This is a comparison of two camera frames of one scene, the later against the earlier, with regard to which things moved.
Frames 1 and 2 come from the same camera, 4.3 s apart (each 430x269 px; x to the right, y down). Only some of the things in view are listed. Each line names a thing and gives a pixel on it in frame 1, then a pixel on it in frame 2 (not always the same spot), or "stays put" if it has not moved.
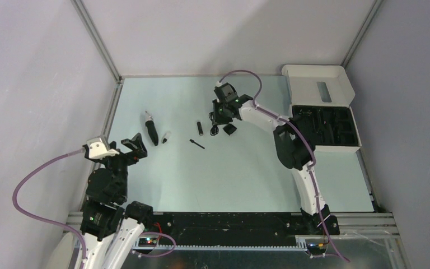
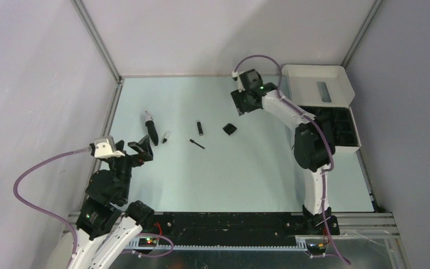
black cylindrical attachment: [200, 128] stays put
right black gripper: [218, 119] to [237, 97]
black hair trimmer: [150, 124] stays put
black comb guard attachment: [229, 129] stays put
